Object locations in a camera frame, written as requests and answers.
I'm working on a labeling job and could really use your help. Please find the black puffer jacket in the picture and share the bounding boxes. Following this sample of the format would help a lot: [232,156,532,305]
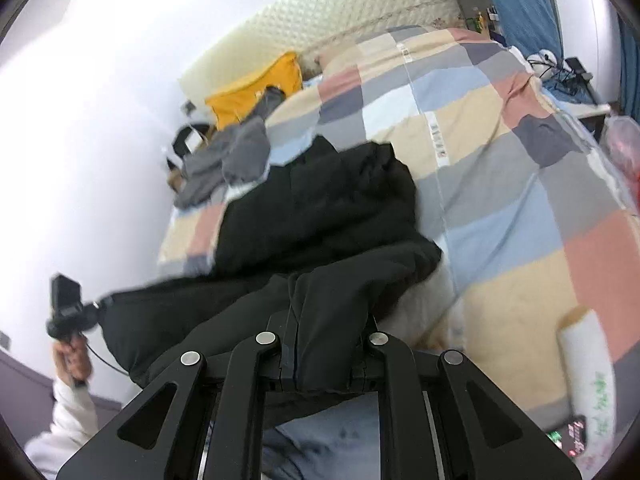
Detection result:
[100,136,442,427]

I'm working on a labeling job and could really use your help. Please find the white sleeve forearm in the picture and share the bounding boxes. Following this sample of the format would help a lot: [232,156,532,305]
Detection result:
[25,378,99,479]

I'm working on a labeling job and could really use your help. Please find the person's left hand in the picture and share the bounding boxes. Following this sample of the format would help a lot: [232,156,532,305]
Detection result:
[52,335,93,387]

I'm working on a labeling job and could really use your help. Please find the black bag on nightstand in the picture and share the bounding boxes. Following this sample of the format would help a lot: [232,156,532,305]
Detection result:
[164,122,212,170]

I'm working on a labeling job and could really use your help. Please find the grey fleece garment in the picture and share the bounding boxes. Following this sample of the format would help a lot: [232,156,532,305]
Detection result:
[174,86,285,209]

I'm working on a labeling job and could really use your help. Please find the yellow pillow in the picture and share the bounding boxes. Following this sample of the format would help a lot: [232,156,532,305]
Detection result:
[205,51,303,129]

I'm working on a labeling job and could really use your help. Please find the cream quilted headboard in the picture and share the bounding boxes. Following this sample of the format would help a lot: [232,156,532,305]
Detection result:
[179,0,462,106]

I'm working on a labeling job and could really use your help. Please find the patchwork checked duvet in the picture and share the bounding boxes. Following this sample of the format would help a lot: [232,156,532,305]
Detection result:
[156,24,640,466]

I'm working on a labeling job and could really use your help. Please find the small bottles on desk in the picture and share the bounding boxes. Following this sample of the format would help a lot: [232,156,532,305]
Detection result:
[465,4,501,36]

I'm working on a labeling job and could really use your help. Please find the white cylindrical plush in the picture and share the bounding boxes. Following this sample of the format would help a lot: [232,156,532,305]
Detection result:
[558,307,616,479]

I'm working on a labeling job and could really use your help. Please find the blue towel on chair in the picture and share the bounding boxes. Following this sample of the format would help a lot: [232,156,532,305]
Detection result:
[491,0,563,61]

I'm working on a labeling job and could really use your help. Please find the blue curtain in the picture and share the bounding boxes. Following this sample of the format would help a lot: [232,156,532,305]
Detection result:
[618,16,640,122]

